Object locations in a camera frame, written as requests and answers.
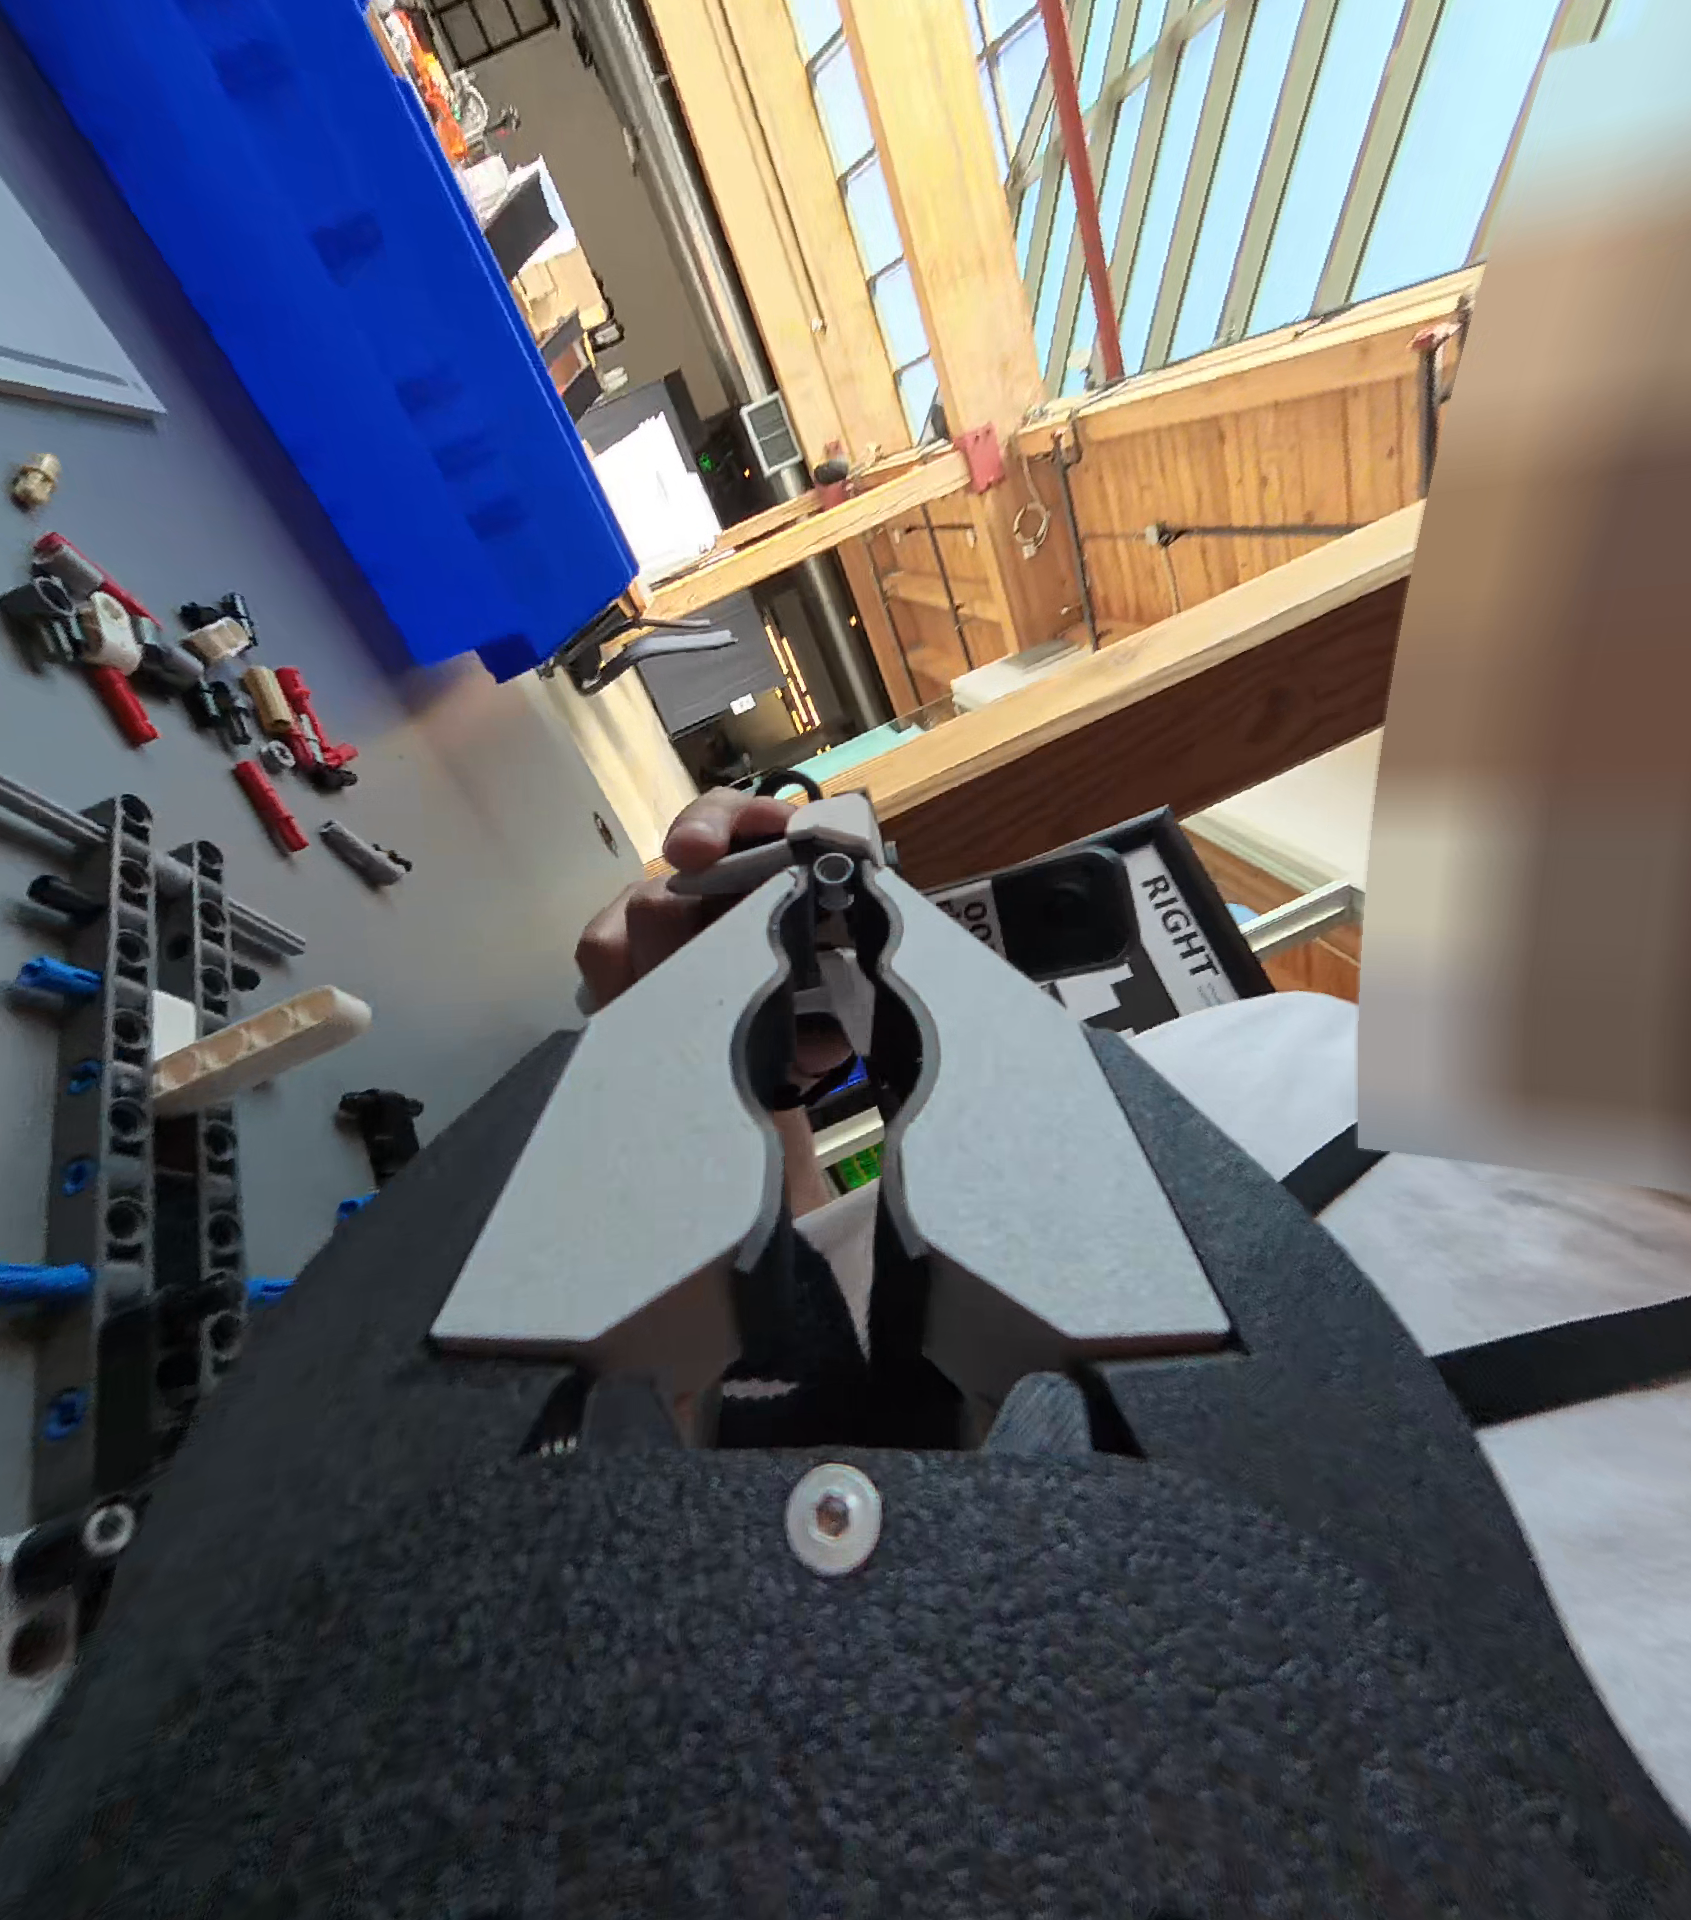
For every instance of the small brass fitting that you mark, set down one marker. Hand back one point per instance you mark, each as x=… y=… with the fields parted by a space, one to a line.
x=35 y=481

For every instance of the white paper stack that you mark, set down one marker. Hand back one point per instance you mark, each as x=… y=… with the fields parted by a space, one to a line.
x=659 y=489

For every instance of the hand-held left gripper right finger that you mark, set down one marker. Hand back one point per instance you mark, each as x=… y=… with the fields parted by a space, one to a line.
x=1041 y=1185

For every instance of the blue plastic bin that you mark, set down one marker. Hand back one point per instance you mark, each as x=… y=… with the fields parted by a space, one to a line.
x=335 y=331

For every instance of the aluminium profile bar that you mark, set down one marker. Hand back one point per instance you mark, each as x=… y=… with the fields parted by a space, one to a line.
x=1305 y=919

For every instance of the wooden ledge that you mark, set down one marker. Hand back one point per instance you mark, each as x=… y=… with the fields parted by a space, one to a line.
x=1161 y=704

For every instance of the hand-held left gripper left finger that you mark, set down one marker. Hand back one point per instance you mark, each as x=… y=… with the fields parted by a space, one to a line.
x=607 y=1185

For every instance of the black lego connector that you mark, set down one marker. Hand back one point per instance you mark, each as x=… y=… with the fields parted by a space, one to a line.
x=381 y=1125

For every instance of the red pipe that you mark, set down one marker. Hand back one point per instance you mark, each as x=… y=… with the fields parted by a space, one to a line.
x=1083 y=181

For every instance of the pile of small lego pieces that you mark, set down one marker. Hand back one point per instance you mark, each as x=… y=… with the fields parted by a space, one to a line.
x=111 y=630

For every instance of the black cabinet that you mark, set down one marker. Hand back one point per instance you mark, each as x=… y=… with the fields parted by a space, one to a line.
x=727 y=682

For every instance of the grey lego pin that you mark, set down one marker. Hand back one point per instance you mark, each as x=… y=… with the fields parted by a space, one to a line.
x=835 y=878

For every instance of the grey lego beam assembly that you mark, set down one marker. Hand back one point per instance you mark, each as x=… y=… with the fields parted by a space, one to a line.
x=125 y=1051

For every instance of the wooden roof beam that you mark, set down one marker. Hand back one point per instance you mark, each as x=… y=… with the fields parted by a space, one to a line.
x=937 y=194

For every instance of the black chair armrest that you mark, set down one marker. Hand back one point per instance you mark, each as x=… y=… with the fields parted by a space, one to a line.
x=621 y=652

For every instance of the large factory window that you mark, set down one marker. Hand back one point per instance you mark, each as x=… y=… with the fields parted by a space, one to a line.
x=1237 y=164

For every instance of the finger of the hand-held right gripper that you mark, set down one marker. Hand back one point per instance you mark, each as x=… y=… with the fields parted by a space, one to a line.
x=835 y=828

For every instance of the person's right hand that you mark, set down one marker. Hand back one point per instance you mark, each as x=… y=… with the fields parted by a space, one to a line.
x=667 y=930

